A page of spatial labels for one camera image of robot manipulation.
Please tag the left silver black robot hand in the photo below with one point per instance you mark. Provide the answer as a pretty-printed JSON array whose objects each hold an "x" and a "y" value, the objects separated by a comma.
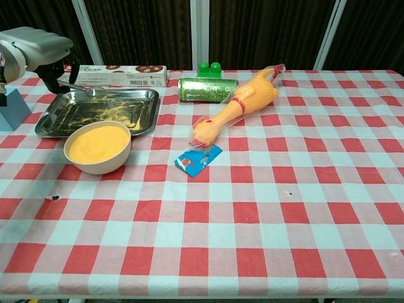
[{"x": 44, "y": 47}]

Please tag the silver metal spoon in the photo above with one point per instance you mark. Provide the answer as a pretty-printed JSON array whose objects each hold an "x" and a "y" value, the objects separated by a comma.
[{"x": 94, "y": 92}]

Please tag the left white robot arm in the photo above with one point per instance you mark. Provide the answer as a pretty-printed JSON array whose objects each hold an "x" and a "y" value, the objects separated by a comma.
[{"x": 11, "y": 63}]

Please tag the rectangular stainless steel tray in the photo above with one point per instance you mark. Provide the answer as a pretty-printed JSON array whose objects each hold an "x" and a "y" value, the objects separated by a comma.
[{"x": 120, "y": 110}]

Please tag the beige bowl of yellow powder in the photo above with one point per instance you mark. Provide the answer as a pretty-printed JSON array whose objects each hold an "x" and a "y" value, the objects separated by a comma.
[{"x": 98, "y": 148}]

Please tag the dark fabric partition panel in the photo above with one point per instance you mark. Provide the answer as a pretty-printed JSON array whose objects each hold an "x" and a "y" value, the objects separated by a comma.
[
  {"x": 369, "y": 31},
  {"x": 41, "y": 15},
  {"x": 142, "y": 31},
  {"x": 268, "y": 31}
]

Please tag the light blue cube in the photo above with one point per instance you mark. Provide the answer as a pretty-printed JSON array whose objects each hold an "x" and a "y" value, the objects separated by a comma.
[{"x": 12, "y": 110}]

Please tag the long white red wrap box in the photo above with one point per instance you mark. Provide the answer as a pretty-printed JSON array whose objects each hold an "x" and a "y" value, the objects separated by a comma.
[{"x": 126, "y": 77}]

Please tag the green drink can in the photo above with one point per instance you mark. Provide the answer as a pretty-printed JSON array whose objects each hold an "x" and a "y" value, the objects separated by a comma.
[{"x": 205, "y": 90}]

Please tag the green toy building brick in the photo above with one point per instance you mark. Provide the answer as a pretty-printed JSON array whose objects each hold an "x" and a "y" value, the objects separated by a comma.
[{"x": 209, "y": 70}]

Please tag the small blue packet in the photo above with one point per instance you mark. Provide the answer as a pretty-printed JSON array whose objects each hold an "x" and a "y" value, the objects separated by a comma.
[{"x": 197, "y": 161}]

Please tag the yellow rubber chicken toy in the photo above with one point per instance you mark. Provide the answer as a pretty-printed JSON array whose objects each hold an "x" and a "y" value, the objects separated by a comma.
[{"x": 252, "y": 94}]

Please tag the red white checkered tablecloth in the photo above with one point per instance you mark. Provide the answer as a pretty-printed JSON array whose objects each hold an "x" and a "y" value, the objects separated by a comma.
[{"x": 252, "y": 221}]

